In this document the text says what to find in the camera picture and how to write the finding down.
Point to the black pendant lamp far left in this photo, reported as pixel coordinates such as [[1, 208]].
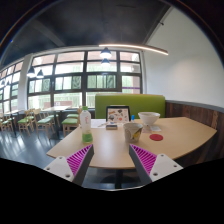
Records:
[[31, 72]]

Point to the wooden background dining table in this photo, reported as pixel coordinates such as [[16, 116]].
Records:
[[55, 108]]

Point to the white ceramic bowl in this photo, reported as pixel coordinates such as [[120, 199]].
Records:
[[148, 118]]

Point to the white square coaster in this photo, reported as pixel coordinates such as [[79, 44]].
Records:
[[155, 128]]

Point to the white paper sheet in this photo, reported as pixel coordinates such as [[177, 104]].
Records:
[[98, 123]]

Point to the red round coaster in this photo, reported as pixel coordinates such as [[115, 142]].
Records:
[[156, 137]]

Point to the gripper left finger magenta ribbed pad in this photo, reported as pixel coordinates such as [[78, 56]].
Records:
[[74, 167]]

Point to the green upholstered booth backrest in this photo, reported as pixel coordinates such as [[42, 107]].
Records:
[[136, 103]]

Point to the black pendant lamp rear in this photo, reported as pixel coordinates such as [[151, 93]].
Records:
[[105, 62]]

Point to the wooden chair green seat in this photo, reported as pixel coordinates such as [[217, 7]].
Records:
[[5, 123], [43, 124], [71, 121], [26, 123]]

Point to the black pendant lamp front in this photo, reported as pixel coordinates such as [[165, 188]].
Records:
[[105, 53]]

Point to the long linear ceiling light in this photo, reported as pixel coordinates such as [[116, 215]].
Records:
[[139, 47]]

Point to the clear plastic bottle green cap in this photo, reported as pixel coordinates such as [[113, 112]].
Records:
[[85, 121]]

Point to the black pendant lamp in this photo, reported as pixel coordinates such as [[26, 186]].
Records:
[[31, 72], [105, 62], [40, 74], [105, 53]]

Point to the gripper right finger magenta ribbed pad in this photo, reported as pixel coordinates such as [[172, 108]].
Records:
[[151, 167]]

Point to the small blue capped bottle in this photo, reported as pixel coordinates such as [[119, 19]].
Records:
[[132, 118]]

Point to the small dark box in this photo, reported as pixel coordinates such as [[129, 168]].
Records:
[[111, 127]]

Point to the black framed picture stand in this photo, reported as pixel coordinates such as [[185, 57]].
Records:
[[118, 114]]

